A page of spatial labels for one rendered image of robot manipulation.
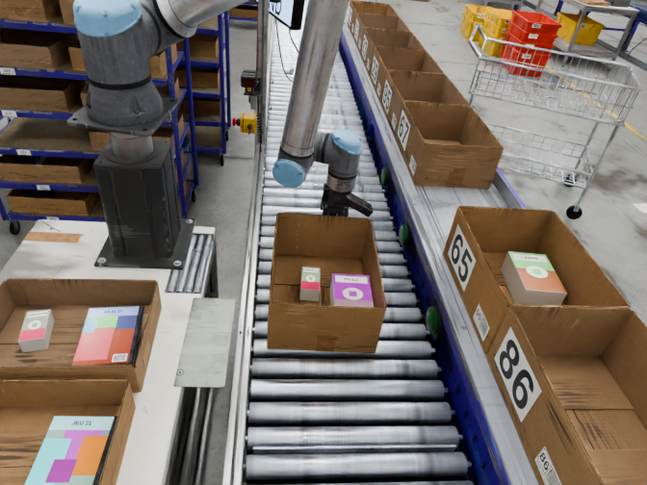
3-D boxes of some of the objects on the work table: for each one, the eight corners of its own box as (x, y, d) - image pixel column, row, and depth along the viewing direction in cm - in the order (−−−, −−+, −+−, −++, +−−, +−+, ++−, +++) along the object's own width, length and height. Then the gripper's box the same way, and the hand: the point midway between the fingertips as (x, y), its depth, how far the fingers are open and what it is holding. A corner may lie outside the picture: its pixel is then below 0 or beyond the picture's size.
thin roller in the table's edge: (212, 239, 162) (212, 234, 161) (200, 296, 140) (199, 292, 139) (206, 239, 162) (206, 234, 161) (194, 296, 140) (193, 292, 139)
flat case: (14, 512, 87) (12, 508, 86) (55, 419, 102) (54, 415, 101) (91, 511, 88) (90, 507, 88) (120, 419, 103) (119, 415, 103)
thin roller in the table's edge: (196, 239, 162) (196, 234, 160) (182, 296, 140) (182, 292, 138) (191, 238, 161) (191, 233, 160) (175, 295, 139) (174, 291, 138)
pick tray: (15, 305, 128) (4, 277, 122) (163, 305, 133) (159, 279, 127) (-38, 396, 106) (-55, 369, 100) (142, 393, 111) (136, 366, 105)
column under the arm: (93, 267, 143) (69, 170, 123) (118, 217, 164) (100, 128, 144) (182, 269, 146) (172, 176, 126) (195, 220, 166) (189, 133, 146)
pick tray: (-46, 408, 104) (-65, 380, 98) (137, 405, 109) (130, 378, 102) (-134, 555, 81) (-165, 530, 75) (102, 543, 86) (91, 519, 80)
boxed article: (23, 353, 116) (17, 341, 113) (31, 323, 123) (26, 311, 121) (48, 350, 117) (43, 338, 115) (55, 320, 125) (50, 308, 122)
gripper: (323, 177, 149) (317, 232, 161) (325, 192, 141) (319, 248, 154) (350, 179, 150) (342, 233, 162) (353, 194, 142) (345, 249, 155)
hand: (339, 238), depth 158 cm, fingers closed
